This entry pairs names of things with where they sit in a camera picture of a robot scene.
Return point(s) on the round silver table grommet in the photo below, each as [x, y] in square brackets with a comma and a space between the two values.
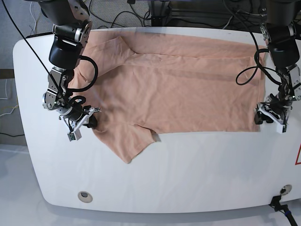
[285, 190]

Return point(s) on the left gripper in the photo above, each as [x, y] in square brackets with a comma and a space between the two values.
[273, 110]

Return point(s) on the peach T-shirt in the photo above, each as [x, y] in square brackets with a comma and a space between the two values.
[158, 83]

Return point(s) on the black clamp with cable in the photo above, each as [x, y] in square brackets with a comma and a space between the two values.
[277, 206]

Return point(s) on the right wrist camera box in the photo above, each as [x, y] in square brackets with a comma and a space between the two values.
[76, 135]

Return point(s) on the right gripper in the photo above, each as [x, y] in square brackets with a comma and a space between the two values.
[75, 117]

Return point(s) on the black metal frame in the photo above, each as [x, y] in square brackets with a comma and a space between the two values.
[188, 13]

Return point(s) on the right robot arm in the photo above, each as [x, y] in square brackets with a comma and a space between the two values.
[71, 29]

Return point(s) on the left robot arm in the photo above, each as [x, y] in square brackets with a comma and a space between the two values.
[280, 31]

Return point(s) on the round grey table grommet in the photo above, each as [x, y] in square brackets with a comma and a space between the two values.
[85, 197]

